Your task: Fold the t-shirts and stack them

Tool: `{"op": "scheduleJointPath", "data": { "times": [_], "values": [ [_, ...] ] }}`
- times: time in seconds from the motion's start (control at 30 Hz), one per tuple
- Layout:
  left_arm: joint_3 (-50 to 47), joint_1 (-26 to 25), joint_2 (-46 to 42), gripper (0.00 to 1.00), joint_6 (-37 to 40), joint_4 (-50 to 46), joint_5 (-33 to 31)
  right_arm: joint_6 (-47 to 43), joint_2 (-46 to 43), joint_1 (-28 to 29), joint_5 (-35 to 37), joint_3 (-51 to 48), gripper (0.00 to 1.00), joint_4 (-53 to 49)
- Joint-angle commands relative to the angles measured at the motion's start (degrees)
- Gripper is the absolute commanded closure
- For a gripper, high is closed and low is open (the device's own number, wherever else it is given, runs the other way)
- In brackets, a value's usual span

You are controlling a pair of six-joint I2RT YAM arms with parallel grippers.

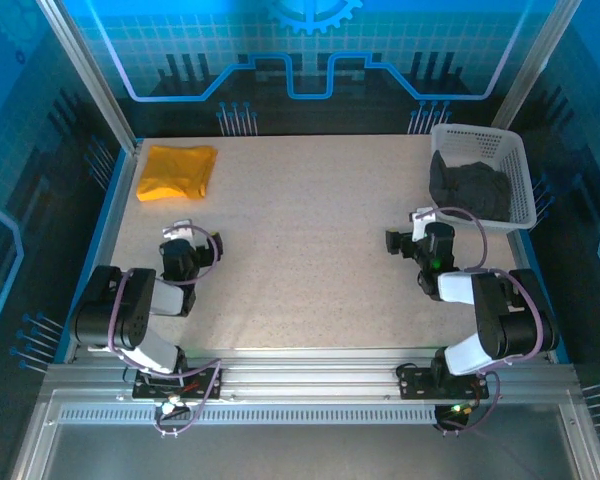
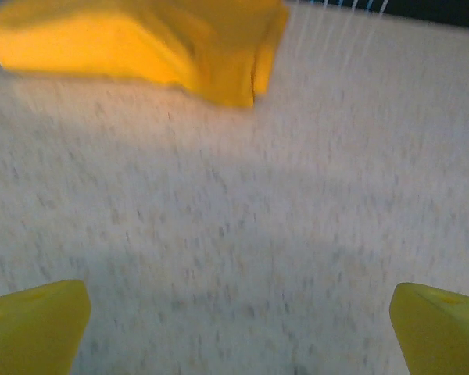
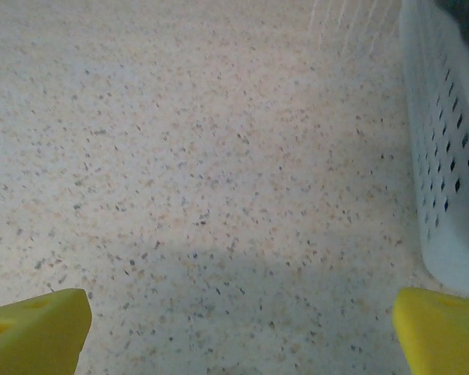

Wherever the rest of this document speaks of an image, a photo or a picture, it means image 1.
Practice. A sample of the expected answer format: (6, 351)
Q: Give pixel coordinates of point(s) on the aluminium mounting rail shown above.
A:
(305, 370)

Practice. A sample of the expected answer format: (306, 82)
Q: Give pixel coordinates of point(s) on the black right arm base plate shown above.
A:
(415, 382)

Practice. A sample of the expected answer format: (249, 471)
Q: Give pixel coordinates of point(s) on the aluminium frame post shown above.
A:
(542, 50)
(77, 50)

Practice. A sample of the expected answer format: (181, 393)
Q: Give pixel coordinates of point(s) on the grey metal base frame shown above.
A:
(305, 450)

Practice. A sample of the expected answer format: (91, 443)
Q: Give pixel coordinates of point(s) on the black t-shirt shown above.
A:
(475, 192)

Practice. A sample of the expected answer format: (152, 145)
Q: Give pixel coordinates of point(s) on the white perforated plastic basket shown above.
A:
(520, 175)

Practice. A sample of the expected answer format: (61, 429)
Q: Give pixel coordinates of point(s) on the yellow t-shirt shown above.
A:
(177, 172)

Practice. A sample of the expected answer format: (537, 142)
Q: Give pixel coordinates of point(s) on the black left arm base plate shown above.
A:
(205, 385)

